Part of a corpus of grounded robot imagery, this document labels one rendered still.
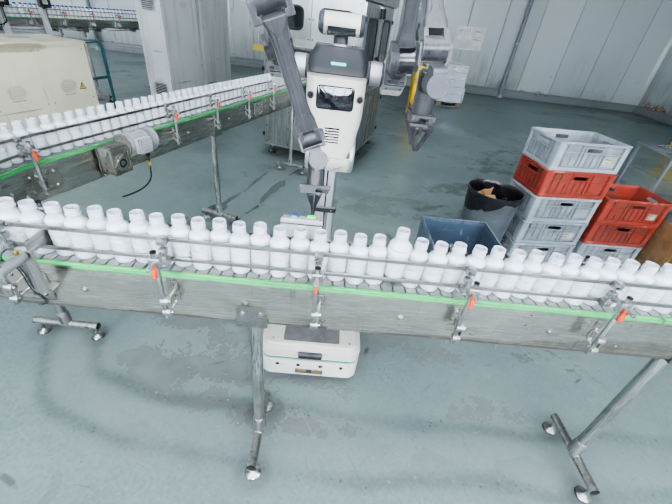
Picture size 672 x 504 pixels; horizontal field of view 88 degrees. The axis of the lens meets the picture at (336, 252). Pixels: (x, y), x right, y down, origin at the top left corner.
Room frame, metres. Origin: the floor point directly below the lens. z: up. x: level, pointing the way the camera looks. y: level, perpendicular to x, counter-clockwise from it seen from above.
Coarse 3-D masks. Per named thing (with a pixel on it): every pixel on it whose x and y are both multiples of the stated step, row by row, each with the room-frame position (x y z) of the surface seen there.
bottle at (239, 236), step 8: (240, 224) 0.87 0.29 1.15; (240, 232) 0.84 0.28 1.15; (232, 240) 0.83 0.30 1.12; (240, 240) 0.83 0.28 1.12; (248, 240) 0.85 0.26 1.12; (232, 248) 0.83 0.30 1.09; (232, 256) 0.83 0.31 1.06; (240, 256) 0.83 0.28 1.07; (248, 256) 0.85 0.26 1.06; (240, 272) 0.83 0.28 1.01
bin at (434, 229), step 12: (420, 228) 1.47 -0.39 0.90; (432, 228) 1.49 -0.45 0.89; (444, 228) 1.50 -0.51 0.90; (456, 228) 1.50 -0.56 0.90; (468, 228) 1.50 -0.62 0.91; (480, 228) 1.51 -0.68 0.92; (432, 240) 1.27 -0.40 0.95; (444, 240) 1.50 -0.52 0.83; (456, 240) 1.50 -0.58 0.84; (468, 240) 1.50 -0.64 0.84; (480, 240) 1.48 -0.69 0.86; (492, 240) 1.38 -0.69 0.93; (468, 252) 1.50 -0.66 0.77
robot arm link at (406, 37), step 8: (408, 0) 1.35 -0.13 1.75; (416, 0) 1.35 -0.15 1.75; (408, 8) 1.36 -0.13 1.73; (416, 8) 1.36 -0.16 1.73; (408, 16) 1.36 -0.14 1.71; (416, 16) 1.36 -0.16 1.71; (400, 24) 1.40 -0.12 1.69; (408, 24) 1.36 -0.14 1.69; (400, 32) 1.37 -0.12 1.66; (408, 32) 1.37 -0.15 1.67; (392, 40) 1.40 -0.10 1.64; (400, 40) 1.37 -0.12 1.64; (408, 40) 1.37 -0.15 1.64; (392, 48) 1.38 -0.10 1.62; (416, 48) 1.39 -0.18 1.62; (392, 56) 1.37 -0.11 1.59; (392, 64) 1.37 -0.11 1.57; (392, 72) 1.39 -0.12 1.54; (416, 72) 1.40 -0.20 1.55
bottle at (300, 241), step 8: (296, 232) 0.86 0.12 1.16; (304, 232) 0.86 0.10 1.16; (296, 240) 0.86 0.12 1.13; (304, 240) 0.86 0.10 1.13; (296, 248) 0.85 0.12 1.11; (304, 248) 0.85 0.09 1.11; (296, 256) 0.85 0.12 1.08; (304, 256) 0.85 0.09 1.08; (296, 264) 0.85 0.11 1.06; (304, 264) 0.85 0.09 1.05
